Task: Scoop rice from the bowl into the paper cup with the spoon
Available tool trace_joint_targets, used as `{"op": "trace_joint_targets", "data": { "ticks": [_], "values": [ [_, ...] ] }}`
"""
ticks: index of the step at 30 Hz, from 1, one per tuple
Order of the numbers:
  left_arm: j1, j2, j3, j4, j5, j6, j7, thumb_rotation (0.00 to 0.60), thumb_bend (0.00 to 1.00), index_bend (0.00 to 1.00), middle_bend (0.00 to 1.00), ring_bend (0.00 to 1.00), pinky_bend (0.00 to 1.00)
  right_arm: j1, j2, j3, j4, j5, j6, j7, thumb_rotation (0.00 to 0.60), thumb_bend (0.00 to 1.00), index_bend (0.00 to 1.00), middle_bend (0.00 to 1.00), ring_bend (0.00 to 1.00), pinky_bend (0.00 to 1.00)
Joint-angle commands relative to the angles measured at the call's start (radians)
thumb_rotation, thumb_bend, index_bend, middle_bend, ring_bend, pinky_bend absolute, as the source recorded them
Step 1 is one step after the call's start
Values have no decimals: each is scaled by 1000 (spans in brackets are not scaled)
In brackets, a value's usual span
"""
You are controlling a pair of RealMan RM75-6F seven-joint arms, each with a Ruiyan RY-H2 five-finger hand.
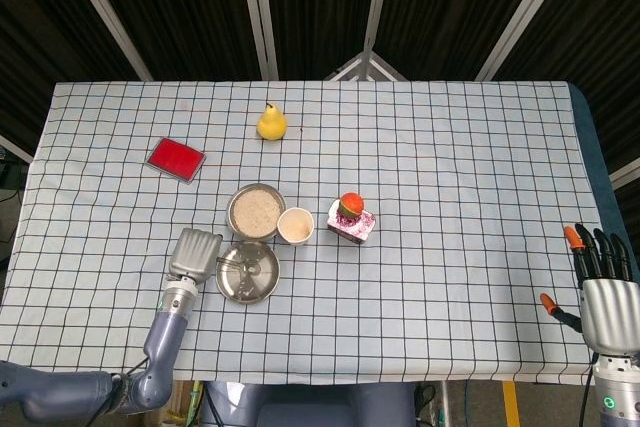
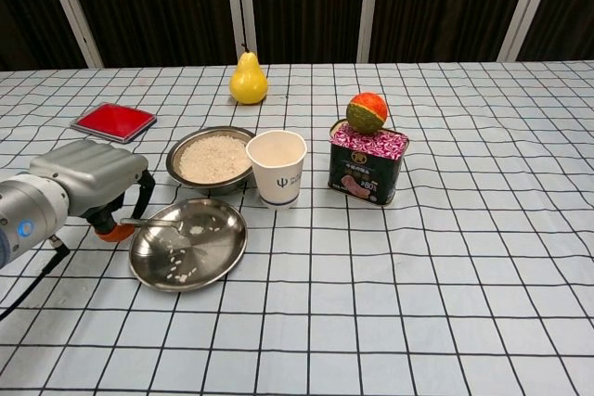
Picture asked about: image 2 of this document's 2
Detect black pleated curtain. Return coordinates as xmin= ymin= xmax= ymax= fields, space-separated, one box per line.
xmin=0 ymin=0 xmax=594 ymax=71

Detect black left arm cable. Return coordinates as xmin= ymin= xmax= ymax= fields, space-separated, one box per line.
xmin=0 ymin=236 xmax=71 ymax=322

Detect checked light blue tablecloth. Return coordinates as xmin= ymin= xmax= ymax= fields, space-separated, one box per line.
xmin=0 ymin=60 xmax=594 ymax=396

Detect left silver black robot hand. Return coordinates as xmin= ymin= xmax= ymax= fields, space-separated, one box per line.
xmin=28 ymin=139 xmax=157 ymax=243

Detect yellow pear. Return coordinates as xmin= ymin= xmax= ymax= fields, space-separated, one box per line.
xmin=228 ymin=43 xmax=269 ymax=106

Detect shallow steel plate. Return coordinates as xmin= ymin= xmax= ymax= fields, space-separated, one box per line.
xmin=128 ymin=198 xmax=249 ymax=294

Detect red flat ink pad box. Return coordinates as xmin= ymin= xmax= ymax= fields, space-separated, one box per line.
xmin=70 ymin=102 xmax=158 ymax=145

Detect white paper cup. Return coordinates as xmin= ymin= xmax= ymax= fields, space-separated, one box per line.
xmin=245 ymin=130 xmax=308 ymax=211

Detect steel bowl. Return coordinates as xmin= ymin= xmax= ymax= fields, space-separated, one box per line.
xmin=165 ymin=125 xmax=257 ymax=197

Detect orange and green ball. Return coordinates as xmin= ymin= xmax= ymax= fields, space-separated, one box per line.
xmin=345 ymin=92 xmax=388 ymax=134

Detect small metal spoon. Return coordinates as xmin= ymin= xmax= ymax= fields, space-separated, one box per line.
xmin=120 ymin=217 xmax=205 ymax=237

